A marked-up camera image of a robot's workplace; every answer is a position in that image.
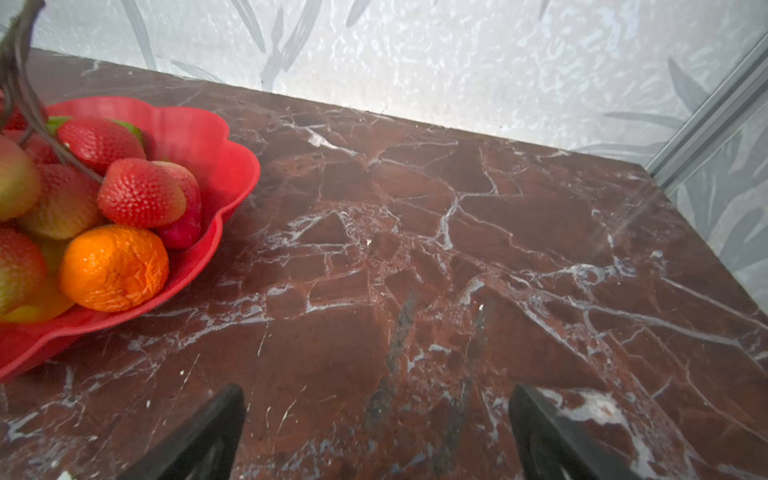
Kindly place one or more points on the red flower-shaped fruit bowl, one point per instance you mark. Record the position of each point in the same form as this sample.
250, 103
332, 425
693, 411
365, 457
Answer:
226, 172

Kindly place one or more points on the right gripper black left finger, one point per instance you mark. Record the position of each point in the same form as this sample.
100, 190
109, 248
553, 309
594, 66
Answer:
203, 447

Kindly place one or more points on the yellow-orange fake gourd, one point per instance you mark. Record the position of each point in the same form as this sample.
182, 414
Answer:
48, 301

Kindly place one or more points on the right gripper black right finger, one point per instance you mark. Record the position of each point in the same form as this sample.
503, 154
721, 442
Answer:
551, 446

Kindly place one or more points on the small fake orange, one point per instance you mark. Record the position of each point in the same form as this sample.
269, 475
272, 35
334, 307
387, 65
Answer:
113, 268

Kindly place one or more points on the green-yellow fake cucumber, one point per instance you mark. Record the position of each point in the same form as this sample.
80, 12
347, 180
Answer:
55, 122

